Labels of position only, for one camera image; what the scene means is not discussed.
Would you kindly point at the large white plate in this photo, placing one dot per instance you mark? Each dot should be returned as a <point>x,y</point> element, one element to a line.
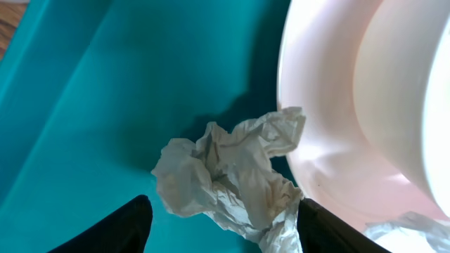
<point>333,164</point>

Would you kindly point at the white cup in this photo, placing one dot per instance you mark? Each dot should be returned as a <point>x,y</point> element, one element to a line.
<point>401,91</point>

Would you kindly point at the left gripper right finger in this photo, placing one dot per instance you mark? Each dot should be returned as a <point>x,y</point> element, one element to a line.
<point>321,231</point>

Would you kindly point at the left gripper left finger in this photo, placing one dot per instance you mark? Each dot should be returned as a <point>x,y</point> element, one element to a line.
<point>126,230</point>

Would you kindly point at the foil wrapper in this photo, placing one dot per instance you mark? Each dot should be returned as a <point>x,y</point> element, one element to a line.
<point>228,176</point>

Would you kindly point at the teal plastic tray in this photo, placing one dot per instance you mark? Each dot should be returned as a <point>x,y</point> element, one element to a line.
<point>92,91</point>

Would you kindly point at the white napkin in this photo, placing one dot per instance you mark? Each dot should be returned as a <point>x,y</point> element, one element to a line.
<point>411,233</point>

